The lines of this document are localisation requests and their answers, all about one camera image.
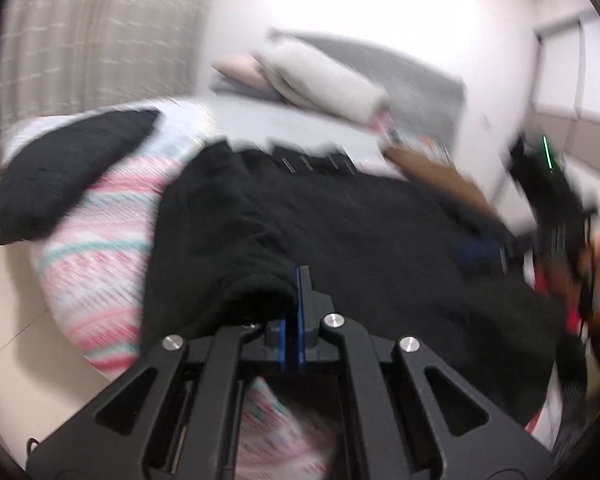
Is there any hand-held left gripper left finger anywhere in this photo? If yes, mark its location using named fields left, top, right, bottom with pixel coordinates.
left=26, top=316, right=288, bottom=480

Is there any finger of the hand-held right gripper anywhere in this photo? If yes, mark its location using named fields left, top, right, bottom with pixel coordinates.
left=452, top=237, right=536, bottom=276

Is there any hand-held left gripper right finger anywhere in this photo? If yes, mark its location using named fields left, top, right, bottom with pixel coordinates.
left=293, top=265, right=557, bottom=480

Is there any black jacket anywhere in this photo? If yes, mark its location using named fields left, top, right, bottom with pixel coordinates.
left=140, top=137, right=588, bottom=411

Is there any brown garment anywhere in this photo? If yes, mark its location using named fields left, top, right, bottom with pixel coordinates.
left=382, top=145, right=511, bottom=231

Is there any white and taupe wardrobe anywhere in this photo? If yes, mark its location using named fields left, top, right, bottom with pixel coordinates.
left=527, top=12, right=600, bottom=188

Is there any grey quilted mat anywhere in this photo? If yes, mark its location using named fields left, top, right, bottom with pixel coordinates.
left=280, top=30, right=468, bottom=161

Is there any pink patterned blanket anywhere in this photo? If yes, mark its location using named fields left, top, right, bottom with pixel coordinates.
left=2, top=97, right=341, bottom=480

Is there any light blue fringed throw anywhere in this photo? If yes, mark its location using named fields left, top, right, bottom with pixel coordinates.
left=145, top=99, right=222, bottom=162

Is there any grey pillow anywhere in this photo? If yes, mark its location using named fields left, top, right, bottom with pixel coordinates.
left=210, top=72, right=291, bottom=107

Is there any white pillow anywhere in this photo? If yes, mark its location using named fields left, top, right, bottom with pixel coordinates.
left=252, top=30, right=391, bottom=128

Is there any pink pillow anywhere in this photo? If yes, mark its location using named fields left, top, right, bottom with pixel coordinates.
left=212, top=52, right=268, bottom=91

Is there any black folded garment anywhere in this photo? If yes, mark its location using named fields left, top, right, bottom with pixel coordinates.
left=0, top=109, right=161, bottom=246

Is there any beige curtain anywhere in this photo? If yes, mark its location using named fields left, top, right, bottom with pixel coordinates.
left=0, top=0, right=213, bottom=126

